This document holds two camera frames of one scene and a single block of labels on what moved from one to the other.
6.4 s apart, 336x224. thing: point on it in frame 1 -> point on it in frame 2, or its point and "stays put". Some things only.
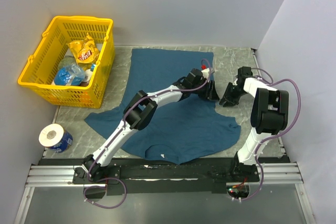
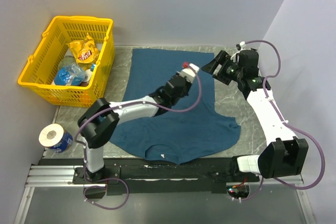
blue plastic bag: x=70 y=75 stays put
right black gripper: x=231 y=102 -> x=211 y=67
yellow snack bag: x=84 y=50 stays put
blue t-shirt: x=178 y=130 stays put
